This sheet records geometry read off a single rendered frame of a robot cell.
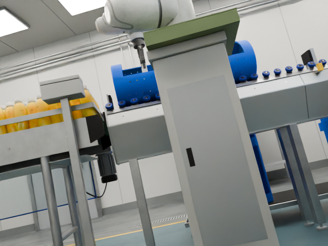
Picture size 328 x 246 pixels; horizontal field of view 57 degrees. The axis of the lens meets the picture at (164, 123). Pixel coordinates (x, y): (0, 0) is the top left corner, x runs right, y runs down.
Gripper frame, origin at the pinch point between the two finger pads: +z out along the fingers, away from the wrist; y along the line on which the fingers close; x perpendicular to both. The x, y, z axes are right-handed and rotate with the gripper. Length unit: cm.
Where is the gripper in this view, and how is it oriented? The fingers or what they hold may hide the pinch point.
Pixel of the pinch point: (145, 71)
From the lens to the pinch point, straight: 189.1
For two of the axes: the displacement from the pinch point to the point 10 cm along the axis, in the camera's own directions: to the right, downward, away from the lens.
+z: 2.2, 9.6, -1.6
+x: -9.7, 2.1, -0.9
